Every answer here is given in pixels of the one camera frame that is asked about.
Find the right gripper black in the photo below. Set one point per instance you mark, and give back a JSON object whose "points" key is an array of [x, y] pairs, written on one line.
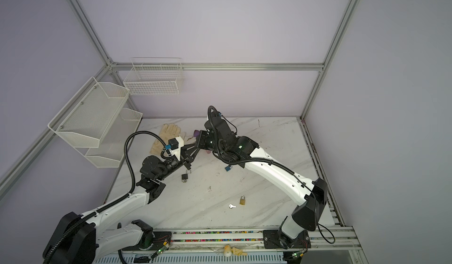
{"points": [[202, 135]]}

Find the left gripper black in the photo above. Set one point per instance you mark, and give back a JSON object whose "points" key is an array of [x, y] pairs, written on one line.
{"points": [[186, 157]]}

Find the black padlock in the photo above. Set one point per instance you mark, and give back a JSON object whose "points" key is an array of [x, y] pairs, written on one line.
{"points": [[185, 176]]}

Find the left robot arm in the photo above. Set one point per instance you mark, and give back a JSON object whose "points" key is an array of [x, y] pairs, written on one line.
{"points": [[85, 238]]}

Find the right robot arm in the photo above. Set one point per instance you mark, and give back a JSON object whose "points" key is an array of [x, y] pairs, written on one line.
{"points": [[310, 196]]}

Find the purple pink trowel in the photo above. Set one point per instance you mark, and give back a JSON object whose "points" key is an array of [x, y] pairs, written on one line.
{"points": [[196, 134]]}

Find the beige leather glove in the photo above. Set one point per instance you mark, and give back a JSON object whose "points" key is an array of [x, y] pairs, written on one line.
{"points": [[167, 132]]}

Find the lower white mesh shelf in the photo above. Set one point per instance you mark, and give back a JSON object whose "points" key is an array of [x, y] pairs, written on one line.
{"points": [[111, 150]]}

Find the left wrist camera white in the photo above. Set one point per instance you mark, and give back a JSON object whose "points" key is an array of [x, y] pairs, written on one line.
{"points": [[174, 146]]}

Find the white wire basket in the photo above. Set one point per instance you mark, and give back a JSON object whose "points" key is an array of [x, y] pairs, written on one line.
{"points": [[155, 76]]}

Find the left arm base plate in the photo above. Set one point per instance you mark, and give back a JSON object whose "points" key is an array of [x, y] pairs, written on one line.
{"points": [[153, 241]]}

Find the beige toy on rail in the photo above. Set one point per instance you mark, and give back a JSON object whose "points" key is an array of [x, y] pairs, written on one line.
{"points": [[230, 251]]}

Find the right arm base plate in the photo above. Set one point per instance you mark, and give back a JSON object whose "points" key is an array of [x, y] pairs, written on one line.
{"points": [[275, 239]]}

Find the aluminium rail frame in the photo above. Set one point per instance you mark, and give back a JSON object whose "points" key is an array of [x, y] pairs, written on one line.
{"points": [[207, 245]]}

